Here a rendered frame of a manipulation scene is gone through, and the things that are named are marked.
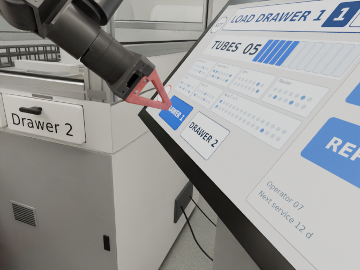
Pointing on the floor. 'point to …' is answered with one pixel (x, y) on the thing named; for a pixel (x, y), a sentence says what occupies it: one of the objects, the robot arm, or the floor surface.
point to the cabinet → (89, 204)
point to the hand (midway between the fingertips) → (165, 104)
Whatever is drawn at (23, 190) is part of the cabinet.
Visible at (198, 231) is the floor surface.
